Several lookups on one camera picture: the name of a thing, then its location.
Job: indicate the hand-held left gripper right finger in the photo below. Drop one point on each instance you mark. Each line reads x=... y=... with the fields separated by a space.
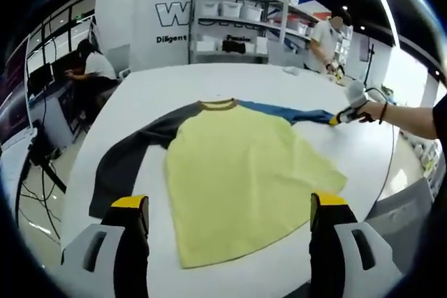
x=349 y=249

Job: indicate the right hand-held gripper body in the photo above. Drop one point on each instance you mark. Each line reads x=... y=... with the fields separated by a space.
x=354 y=113

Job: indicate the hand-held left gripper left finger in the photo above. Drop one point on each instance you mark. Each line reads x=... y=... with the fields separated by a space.
x=108 y=242

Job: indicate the yellow garment with dark sleeves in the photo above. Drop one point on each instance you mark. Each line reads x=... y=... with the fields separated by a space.
x=227 y=172

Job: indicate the person's right hand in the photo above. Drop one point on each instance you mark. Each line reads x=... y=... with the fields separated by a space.
x=373 y=111

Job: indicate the grey mesh office chair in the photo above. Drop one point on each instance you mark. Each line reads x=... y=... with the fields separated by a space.
x=401 y=214

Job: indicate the black stand with screen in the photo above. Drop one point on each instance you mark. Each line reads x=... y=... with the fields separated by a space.
x=365 y=50

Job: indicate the small white cloth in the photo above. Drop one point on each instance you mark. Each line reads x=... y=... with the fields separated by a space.
x=291 y=71

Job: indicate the person's black shirt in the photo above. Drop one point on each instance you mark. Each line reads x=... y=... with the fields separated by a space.
x=440 y=120

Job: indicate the white cardboard box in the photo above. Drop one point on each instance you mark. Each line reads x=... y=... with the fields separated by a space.
x=261 y=45
x=207 y=46

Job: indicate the black tripod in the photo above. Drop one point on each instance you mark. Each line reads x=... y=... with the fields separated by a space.
x=42 y=151

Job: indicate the black bag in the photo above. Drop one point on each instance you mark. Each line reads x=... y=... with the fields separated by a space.
x=233 y=46

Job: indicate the white storage bin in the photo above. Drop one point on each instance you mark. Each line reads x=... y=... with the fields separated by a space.
x=251 y=12
x=230 y=9
x=209 y=9

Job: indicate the grey metal shelving rack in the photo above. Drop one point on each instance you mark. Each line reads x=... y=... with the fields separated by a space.
x=194 y=22

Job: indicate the large display screen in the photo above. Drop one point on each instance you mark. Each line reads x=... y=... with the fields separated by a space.
x=14 y=95

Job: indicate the black computer monitor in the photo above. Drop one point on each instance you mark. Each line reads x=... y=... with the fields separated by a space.
x=41 y=78

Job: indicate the light grey office chair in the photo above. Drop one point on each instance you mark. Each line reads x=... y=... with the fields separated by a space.
x=120 y=62

